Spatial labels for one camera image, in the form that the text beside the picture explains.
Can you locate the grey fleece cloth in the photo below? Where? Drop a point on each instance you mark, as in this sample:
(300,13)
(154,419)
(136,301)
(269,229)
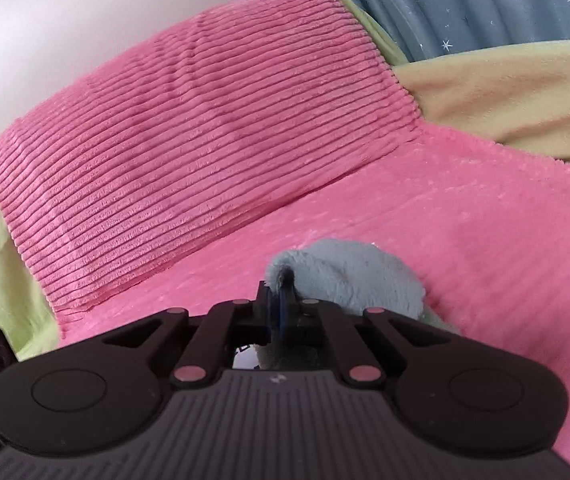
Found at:
(355,275)

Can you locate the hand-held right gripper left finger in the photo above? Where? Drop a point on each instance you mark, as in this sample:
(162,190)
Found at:
(271,317)

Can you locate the pink fleece blanket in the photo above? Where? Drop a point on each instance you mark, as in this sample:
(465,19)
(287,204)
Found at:
(490,240)

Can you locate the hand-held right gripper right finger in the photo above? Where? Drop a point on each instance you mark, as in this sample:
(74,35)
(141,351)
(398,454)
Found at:
(295,317)

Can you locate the blue star-print curtain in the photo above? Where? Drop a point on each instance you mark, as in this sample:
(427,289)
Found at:
(465,5)

